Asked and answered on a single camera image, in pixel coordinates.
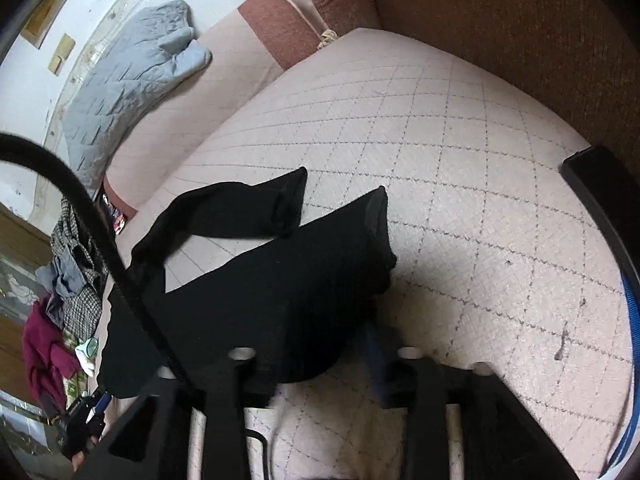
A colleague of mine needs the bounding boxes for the green white container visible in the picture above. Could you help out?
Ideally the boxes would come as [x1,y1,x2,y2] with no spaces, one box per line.
[74,337,99,377]

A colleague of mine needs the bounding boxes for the black strap with blue edge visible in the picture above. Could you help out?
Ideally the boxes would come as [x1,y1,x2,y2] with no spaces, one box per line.
[560,143,640,476]

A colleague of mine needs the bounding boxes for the brown wooden headboard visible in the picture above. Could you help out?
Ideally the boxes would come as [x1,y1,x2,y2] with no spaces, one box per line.
[375,0,639,174]

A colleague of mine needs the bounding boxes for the grey quilted blanket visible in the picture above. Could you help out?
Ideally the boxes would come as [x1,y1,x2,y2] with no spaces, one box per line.
[62,0,212,196]

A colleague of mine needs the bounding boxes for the maroon garment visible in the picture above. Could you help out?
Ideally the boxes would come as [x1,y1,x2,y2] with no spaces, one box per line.
[22,295,81,410]

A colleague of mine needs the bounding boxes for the red blue packet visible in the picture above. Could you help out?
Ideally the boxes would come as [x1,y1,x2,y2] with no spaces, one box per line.
[102,194,127,235]

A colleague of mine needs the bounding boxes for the pink bolster pillow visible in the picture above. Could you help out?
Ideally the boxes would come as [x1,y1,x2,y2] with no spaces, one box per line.
[103,0,320,219]

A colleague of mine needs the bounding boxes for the black pants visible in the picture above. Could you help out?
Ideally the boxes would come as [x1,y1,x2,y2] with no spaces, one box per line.
[128,168,396,385]

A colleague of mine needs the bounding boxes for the checkered clothes pile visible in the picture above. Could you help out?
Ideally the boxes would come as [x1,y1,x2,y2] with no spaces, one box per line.
[35,196,108,342]

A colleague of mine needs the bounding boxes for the black cable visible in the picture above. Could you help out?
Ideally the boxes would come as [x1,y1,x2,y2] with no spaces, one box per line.
[0,132,196,386]

